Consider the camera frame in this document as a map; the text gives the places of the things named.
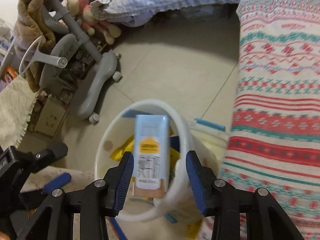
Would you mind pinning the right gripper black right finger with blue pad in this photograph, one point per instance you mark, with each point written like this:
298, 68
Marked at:
215, 197

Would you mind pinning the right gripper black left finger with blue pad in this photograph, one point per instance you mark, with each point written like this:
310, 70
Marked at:
103, 198

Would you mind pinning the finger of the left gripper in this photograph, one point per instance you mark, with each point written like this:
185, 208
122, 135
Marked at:
57, 182
46, 157

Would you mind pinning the light blue milk carton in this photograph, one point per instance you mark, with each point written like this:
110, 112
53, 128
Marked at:
151, 156

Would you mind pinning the white trash bin blue patches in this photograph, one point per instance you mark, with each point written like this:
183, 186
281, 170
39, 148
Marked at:
179, 201

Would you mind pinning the cardboard box on floor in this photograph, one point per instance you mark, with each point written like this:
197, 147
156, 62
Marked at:
47, 116

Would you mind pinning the cream fringed rug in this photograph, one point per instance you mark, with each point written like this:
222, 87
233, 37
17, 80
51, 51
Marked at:
17, 103

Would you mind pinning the torn blue white carton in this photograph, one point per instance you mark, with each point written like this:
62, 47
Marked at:
209, 128

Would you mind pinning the torn yellow foil wrapper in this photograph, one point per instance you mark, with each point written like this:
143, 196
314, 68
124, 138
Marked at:
118, 153

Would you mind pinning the patterned knit bedspread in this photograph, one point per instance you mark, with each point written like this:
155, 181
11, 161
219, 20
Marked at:
274, 139

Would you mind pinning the white bookshelf with books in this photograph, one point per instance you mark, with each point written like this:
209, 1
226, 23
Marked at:
9, 60

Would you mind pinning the grey kids desk chair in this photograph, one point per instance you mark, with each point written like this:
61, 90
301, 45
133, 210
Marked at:
75, 63

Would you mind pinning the brown fleece blanket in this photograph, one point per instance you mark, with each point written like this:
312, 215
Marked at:
29, 26

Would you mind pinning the pink plush monkey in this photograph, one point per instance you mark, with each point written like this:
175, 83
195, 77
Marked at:
82, 10

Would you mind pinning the lilac checked duvet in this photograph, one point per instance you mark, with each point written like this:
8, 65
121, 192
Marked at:
162, 0

